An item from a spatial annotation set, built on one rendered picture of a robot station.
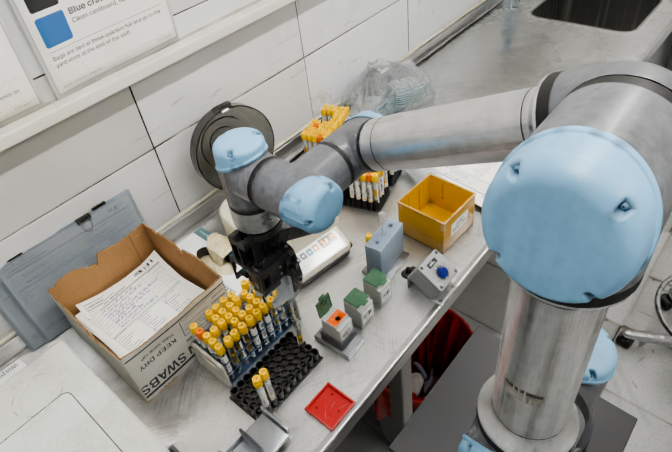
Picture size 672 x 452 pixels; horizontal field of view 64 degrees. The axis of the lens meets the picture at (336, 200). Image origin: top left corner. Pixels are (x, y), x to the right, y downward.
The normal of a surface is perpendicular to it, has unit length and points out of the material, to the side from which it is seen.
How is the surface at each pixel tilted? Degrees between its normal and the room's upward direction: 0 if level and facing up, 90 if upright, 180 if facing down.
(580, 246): 83
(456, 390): 4
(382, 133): 52
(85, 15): 95
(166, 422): 0
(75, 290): 89
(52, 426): 0
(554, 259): 83
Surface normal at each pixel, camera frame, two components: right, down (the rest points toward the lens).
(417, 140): -0.76, 0.15
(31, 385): -0.11, -0.76
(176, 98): 0.76, 0.36
